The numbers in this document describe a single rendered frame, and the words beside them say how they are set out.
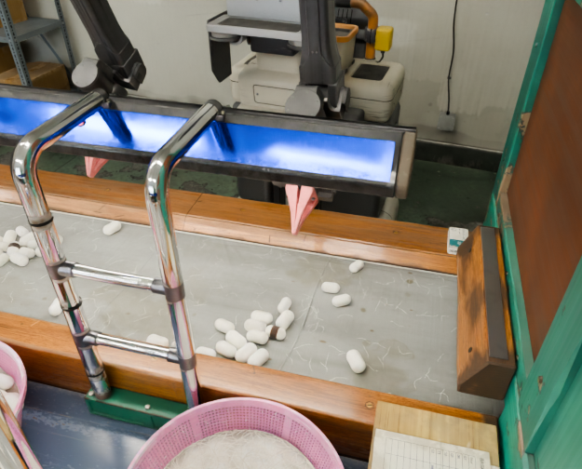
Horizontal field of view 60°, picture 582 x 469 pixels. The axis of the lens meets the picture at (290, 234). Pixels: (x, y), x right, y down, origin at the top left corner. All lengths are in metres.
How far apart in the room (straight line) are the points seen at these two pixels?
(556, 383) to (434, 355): 0.30
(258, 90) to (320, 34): 0.58
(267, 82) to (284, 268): 0.60
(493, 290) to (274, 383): 0.33
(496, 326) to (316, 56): 0.49
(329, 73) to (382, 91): 0.72
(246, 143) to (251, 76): 0.80
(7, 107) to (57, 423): 0.46
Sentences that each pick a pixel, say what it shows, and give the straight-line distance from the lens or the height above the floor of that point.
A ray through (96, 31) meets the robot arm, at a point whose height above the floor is 1.08.
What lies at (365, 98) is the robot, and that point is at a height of 0.77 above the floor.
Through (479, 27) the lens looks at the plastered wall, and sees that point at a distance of 2.69.
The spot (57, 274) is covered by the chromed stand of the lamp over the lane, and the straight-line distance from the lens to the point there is 0.66.
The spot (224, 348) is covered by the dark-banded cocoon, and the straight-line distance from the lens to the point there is 0.79.
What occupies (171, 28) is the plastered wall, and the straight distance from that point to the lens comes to 3.20.
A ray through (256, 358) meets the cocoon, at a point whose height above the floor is 0.76.
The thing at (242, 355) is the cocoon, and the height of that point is 0.76.
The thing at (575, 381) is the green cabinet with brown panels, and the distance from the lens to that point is 0.54.
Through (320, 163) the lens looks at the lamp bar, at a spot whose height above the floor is 1.07.
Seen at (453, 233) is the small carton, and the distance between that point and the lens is 1.00.
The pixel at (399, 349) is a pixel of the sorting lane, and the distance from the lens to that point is 0.82.
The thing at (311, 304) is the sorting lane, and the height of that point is 0.74.
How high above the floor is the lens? 1.35
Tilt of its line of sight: 37 degrees down
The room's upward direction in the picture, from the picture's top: straight up
